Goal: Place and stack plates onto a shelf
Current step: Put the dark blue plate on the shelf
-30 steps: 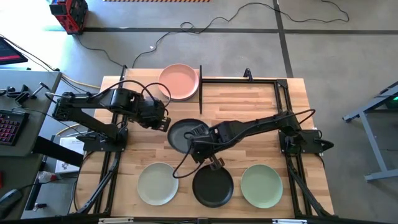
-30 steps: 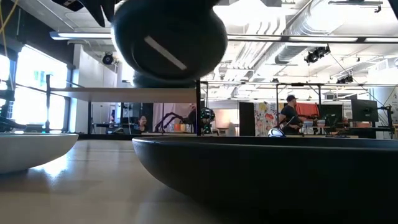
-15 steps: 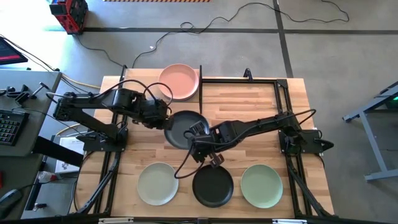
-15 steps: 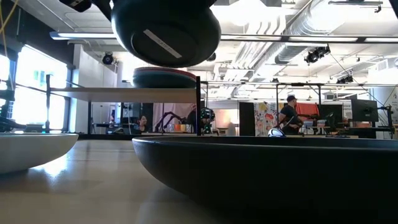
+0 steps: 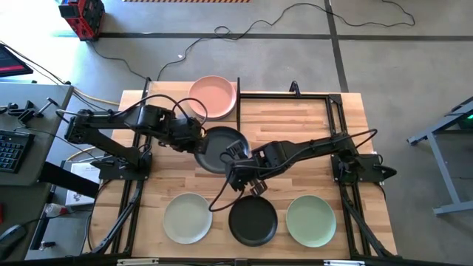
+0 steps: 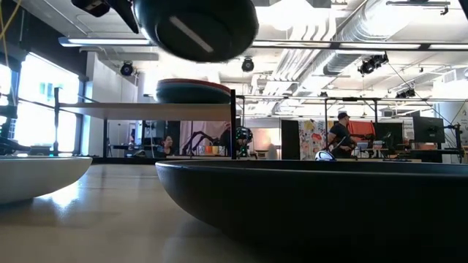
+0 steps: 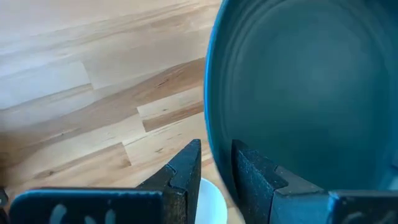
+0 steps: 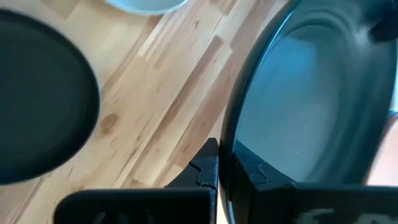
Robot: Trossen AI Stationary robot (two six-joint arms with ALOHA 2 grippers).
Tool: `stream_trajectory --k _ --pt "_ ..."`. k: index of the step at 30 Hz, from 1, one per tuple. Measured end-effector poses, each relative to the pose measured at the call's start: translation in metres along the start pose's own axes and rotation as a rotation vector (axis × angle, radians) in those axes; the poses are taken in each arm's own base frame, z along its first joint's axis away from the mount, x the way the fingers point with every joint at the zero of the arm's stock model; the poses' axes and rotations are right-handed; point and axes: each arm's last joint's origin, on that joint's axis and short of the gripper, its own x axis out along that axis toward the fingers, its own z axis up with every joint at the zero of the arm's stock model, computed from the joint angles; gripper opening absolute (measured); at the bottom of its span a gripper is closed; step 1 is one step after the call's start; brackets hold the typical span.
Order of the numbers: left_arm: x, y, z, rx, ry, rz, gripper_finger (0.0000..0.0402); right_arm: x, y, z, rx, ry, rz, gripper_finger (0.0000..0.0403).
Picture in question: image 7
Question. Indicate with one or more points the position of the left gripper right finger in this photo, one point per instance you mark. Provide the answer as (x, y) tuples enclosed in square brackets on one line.
[(258, 193)]

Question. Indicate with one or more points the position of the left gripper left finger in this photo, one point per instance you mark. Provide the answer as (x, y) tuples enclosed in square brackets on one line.
[(177, 193)]

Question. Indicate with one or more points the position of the pale grey plate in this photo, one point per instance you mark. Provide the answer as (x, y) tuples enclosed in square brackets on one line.
[(211, 205)]

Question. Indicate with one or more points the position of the dark teal plate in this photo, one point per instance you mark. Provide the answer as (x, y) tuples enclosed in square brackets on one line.
[(311, 93)]

